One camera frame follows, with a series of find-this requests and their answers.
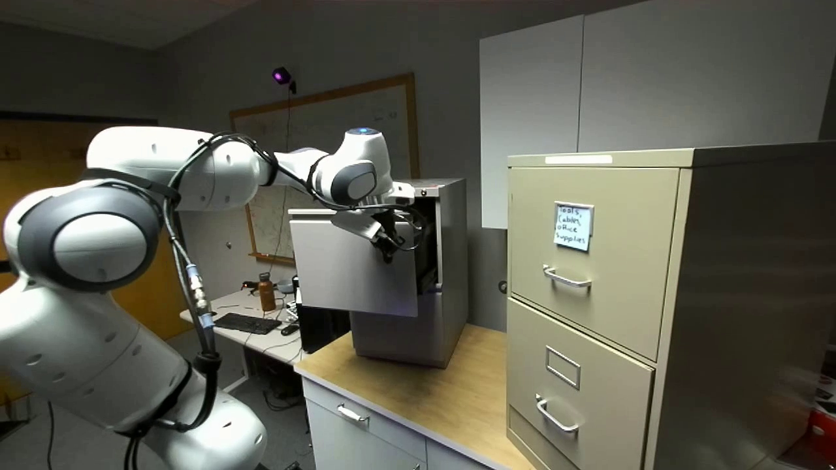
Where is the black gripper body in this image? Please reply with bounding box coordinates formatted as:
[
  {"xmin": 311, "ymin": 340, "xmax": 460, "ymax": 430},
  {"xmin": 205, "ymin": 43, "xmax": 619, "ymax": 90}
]
[{"xmin": 333, "ymin": 195, "xmax": 421, "ymax": 239}]

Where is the grey metal drawer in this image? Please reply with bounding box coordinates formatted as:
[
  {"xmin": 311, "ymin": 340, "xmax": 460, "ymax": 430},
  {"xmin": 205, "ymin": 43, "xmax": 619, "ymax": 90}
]
[{"xmin": 286, "ymin": 205, "xmax": 438, "ymax": 321}]

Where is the small grey drawer cabinet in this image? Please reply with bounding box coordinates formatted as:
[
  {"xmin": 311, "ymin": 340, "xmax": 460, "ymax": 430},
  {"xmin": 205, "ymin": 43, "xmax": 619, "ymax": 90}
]
[{"xmin": 346, "ymin": 178, "xmax": 469, "ymax": 368}]

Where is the wood framed whiteboard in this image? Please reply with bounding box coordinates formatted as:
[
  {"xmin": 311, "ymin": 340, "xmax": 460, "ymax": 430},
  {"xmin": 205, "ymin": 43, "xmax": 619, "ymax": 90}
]
[{"xmin": 230, "ymin": 69, "xmax": 421, "ymax": 268}]

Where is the brown bottle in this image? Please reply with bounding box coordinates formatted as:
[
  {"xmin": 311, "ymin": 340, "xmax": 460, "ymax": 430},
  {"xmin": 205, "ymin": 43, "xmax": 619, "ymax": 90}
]
[{"xmin": 256, "ymin": 268, "xmax": 280, "ymax": 312}]

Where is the white base cabinet wood top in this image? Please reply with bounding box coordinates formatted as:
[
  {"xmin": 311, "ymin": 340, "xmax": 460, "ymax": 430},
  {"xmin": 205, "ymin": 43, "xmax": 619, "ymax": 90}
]
[{"xmin": 293, "ymin": 321, "xmax": 533, "ymax": 470}]

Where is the light office desk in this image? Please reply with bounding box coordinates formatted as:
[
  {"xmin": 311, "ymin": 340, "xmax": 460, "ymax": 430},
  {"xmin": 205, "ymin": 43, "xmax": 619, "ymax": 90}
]
[{"xmin": 178, "ymin": 285, "xmax": 311, "ymax": 368}]

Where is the black keyboard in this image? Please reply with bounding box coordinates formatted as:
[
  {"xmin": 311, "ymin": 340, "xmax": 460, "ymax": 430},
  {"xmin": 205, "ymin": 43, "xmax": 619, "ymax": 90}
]
[{"xmin": 214, "ymin": 311, "xmax": 285, "ymax": 336}]

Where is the white paper label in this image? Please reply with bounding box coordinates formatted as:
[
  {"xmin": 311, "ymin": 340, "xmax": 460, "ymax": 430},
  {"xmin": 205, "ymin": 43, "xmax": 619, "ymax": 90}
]
[{"xmin": 551, "ymin": 201, "xmax": 596, "ymax": 256}]

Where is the empty metal label holder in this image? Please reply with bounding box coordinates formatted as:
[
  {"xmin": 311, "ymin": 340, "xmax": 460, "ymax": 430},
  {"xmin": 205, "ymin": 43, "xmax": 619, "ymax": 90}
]
[{"xmin": 543, "ymin": 344, "xmax": 583, "ymax": 391}]

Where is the yellow wooden door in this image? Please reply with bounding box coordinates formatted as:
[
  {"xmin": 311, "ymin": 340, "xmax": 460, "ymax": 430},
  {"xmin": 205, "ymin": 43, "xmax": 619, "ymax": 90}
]
[{"xmin": 0, "ymin": 113, "xmax": 196, "ymax": 401}]

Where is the beige metal filing cabinet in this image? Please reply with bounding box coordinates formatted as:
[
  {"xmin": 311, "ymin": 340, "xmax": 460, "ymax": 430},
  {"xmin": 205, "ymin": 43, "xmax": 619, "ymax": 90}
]
[{"xmin": 503, "ymin": 141, "xmax": 836, "ymax": 470}]

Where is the red object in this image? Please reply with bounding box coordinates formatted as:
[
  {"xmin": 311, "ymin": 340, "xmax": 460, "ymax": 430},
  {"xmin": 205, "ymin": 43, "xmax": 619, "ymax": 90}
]
[{"xmin": 801, "ymin": 401, "xmax": 836, "ymax": 468}]

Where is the silver filing drawer handle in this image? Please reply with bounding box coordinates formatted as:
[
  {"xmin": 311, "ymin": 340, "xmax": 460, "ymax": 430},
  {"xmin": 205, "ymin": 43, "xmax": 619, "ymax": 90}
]
[
  {"xmin": 540, "ymin": 260, "xmax": 596, "ymax": 295},
  {"xmin": 533, "ymin": 391, "xmax": 583, "ymax": 439}
]

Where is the camera with purple light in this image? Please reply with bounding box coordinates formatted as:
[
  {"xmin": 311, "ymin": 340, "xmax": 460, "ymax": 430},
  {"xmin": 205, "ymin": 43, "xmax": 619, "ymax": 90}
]
[{"xmin": 268, "ymin": 66, "xmax": 300, "ymax": 96}]

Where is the silver cabinet drawer handle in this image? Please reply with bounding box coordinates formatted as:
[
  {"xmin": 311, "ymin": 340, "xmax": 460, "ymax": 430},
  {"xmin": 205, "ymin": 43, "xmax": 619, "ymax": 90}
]
[{"xmin": 333, "ymin": 398, "xmax": 374, "ymax": 427}]

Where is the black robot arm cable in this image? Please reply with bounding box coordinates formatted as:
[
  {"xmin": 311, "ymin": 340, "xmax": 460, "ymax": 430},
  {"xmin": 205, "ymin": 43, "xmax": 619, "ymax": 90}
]
[{"xmin": 119, "ymin": 130, "xmax": 282, "ymax": 470}]

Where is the white wall cabinet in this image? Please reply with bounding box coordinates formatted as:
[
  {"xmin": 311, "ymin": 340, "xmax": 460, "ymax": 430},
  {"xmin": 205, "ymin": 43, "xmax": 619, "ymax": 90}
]
[{"xmin": 477, "ymin": 0, "xmax": 836, "ymax": 230}]

